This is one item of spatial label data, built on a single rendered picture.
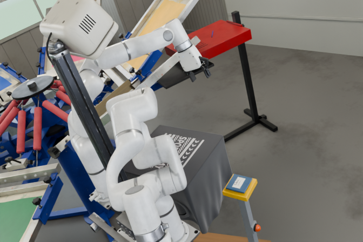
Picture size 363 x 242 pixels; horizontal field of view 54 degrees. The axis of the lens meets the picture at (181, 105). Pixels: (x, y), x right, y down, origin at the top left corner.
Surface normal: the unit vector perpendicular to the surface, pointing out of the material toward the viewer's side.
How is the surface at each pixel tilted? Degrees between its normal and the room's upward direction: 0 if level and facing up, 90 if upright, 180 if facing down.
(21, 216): 0
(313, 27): 90
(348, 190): 0
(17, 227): 0
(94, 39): 90
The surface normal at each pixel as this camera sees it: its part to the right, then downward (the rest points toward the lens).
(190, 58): -0.47, 0.53
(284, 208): -0.26, -0.82
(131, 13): 0.70, 0.21
